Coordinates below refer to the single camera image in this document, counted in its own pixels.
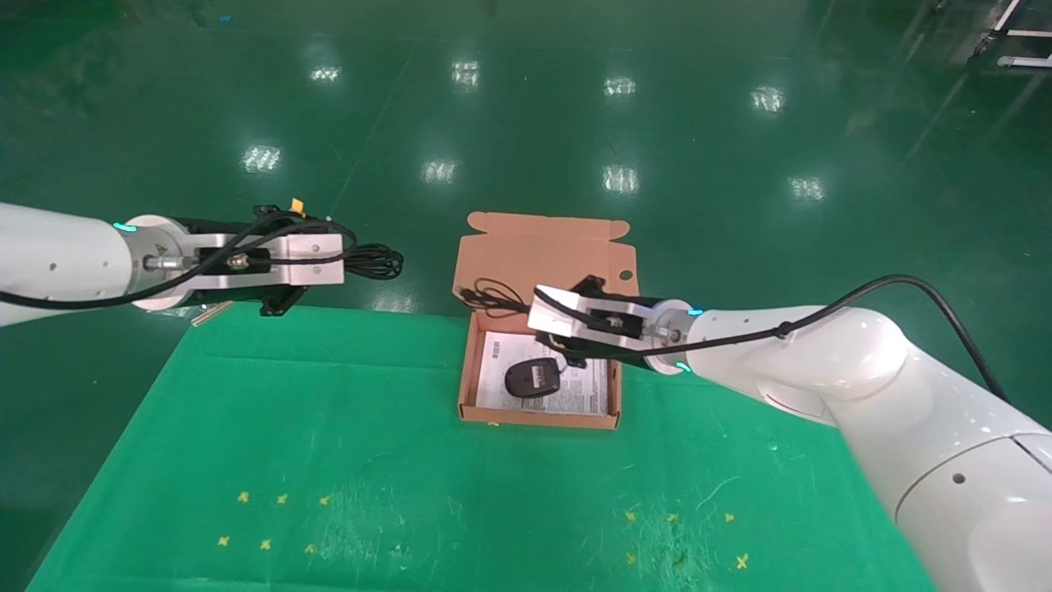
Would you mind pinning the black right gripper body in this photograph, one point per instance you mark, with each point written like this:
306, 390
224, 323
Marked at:
633, 299

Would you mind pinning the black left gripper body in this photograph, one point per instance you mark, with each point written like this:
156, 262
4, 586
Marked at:
222, 227

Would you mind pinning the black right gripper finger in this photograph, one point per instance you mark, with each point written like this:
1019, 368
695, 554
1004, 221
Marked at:
567, 356
588, 289

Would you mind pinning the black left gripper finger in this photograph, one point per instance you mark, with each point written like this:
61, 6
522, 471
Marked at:
279, 215
283, 300

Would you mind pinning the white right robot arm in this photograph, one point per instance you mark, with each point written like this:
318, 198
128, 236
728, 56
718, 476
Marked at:
888, 395

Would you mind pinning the open brown cardboard box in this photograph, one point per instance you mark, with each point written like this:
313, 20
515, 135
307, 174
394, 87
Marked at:
538, 255

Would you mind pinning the white printed instruction sheet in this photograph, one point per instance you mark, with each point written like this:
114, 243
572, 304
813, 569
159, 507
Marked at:
588, 390

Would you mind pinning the silver metal binder clip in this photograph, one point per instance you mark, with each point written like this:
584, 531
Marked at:
218, 309

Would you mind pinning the green table mat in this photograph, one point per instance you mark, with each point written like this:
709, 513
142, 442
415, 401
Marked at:
460, 493

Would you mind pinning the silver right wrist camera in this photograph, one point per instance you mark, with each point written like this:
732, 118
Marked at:
592, 322

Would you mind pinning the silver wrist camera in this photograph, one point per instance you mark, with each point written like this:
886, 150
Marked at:
592, 322
304, 259

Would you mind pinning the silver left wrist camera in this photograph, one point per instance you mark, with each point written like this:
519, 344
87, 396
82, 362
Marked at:
304, 259

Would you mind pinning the white metal frame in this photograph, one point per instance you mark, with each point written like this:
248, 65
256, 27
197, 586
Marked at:
1019, 33

